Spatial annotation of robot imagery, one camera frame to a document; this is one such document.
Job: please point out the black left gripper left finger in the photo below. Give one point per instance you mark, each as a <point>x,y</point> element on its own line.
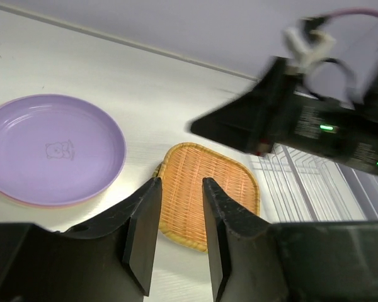
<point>108,257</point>

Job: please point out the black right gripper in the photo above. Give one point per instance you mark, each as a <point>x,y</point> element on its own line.
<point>320,125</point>

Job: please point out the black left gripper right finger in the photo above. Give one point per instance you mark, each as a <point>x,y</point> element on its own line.
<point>251,259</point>

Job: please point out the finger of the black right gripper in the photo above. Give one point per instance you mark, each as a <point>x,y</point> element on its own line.
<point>242,123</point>

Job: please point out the pink round plate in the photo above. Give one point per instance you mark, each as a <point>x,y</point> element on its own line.
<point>39,205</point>

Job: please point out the square woven orange tray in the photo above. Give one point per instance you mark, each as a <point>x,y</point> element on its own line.
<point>191,175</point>

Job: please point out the round woven orange plate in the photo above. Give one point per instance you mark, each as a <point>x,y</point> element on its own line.
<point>157,169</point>

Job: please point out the purple plate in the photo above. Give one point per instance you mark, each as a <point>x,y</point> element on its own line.
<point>57,149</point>

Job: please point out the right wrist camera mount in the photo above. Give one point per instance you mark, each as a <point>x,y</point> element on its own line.
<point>310,46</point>

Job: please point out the white wire dish rack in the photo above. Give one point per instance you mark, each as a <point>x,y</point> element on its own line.
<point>296,186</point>

